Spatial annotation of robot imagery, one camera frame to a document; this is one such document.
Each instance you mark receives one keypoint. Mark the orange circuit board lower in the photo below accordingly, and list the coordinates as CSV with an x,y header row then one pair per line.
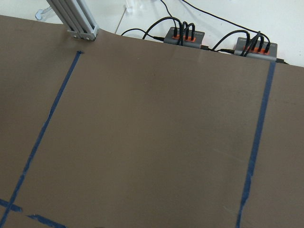
x,y
259,49

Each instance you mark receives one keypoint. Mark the orange circuit board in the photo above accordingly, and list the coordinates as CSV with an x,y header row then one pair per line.
x,y
188,37
259,49

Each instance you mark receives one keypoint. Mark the aluminium frame post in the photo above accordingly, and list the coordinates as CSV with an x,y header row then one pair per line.
x,y
77,17

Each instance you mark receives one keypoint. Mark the orange circuit board upper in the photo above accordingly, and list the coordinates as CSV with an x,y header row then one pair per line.
x,y
188,37

